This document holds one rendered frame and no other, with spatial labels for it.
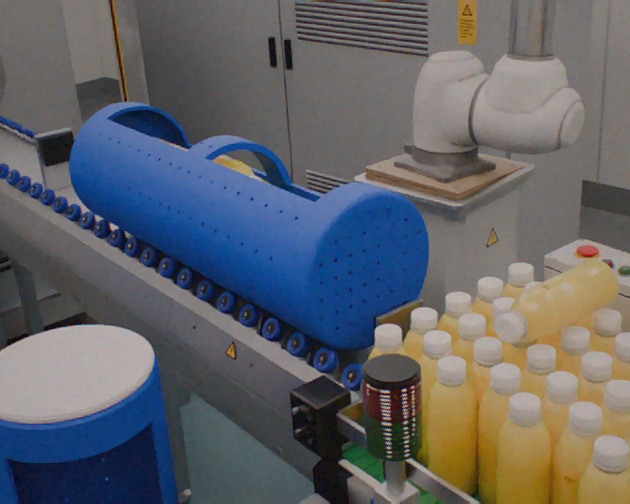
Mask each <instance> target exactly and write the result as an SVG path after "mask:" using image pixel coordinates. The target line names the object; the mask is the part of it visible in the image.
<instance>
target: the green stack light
mask: <svg viewBox="0 0 630 504"><path fill-rule="evenodd" d="M364 424H365V445H366V448H367V450H368V452H369V453H370V454H372V455H373V456H375V457H377V458H379V459H382V461H387V462H402V461H406V460H409V459H412V458H414V456H415V455H417V454H418V453H419V452H420V451H421V449H422V447H423V408H422V409H421V411H420V412H419V413H418V414H417V415H416V416H415V417H413V418H411V419H409V420H406V421H401V422H384V421H379V420H376V419H374V418H372V417H371V416H369V415H368V414H367V413H366V412H365V410H364Z"/></svg>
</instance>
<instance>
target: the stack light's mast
mask: <svg viewBox="0 0 630 504"><path fill-rule="evenodd" d="M362 375H363V377H364V379H365V380H366V381H367V382H368V383H370V384H372V385H373V386H376V387H379V388H383V389H399V388H404V387H407V386H409V385H411V384H413V383H414V382H416V381H417V380H418V379H419V378H420V376H421V366H420V364H419V363H418V362H417V361H415V360H414V359H412V358H411V357H408V356H405V355H401V354H385V353H384V355H379V356H376V357H374V358H372V359H370V360H369V361H368V362H367V363H365V365H364V366H363V369H362ZM385 480H386V491H388V492H389V493H390V494H392V495H400V494H403V493H404V492H405V490H406V477H405V461H402V462H387V461H385Z"/></svg>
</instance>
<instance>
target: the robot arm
mask: <svg viewBox="0 0 630 504"><path fill-rule="evenodd" d="M560 2H561V0H512V2H511V14H510V27H509V38H508V51H507V55H505V56H504V57H503V58H502V59H501V60H500V61H498V62H497V63H496V64H495V65H494V69H493V72H492V74H491V76H490V75H488V74H487V73H484V66H483V64H482V63H481V62H480V60H479V59H478V58H477V57H475V56H473V55H472V54H471V53H469V52H464V51H449V52H441V53H436V54H433V55H432V56H431V57H429V59H428V60H427V62H425V63H424V65H423V67H422V69H421V71H420V75H419V77H418V80H417V84H416V88H415V94H414V104H413V142H407V143H406V144H405V148H404V151H405V153H407V154H409V155H410V156H407V157H403V158H397V159H394V161H393V166H394V167H398V168H404V169H407V170H410V171H413V172H416V173H419V174H421V175H424V176H427V177H430V178H433V179H435V180H436V181H438V182H443V183H449V182H452V181H453V180H455V179H459V178H462V177H466V176H469V175H472V174H476V173H480V172H484V171H490V170H495V169H496V163H495V162H493V161H490V160H486V159H483V158H480V157H479V152H478V144H481V145H485V146H488V147H491V148H495V149H499V150H503V151H508V152H515V153H523V154H543V153H549V152H552V151H556V150H559V149H562V148H565V147H567V146H570V145H572V144H573V143H574V142H575V141H576V140H577V138H578V137H579V135H580V132H581V130H582V127H583V122H584V109H583V105H582V101H581V99H580V97H579V96H578V94H577V93H576V90H575V89H573V88H569V84H568V80H567V76H566V69H565V67H564V65H563V64H562V62H561V61H560V60H558V57H557V58H556V56H554V51H555V41H556V39H557V32H558V21H559V12H560Z"/></svg>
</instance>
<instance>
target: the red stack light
mask: <svg viewBox="0 0 630 504"><path fill-rule="evenodd" d="M362 384H363V405H364V410H365V412H366V413H367V414H368V415H369V416H371V417H372V418H374V419H376V420H379V421H384V422H401V421H406V420H409V419H411V418H413V417H415V416H416V415H417V414H418V413H419V412H420V411H421V409H422V374H421V376H420V378H419V379H418V380H417V381H416V382H414V383H413V384H411V385H409V386H407V387H404V388H399V389H383V388H379V387H376V386H373V385H372V384H370V383H368V382H367V381H366V380H365V379H364V377H363V375H362Z"/></svg>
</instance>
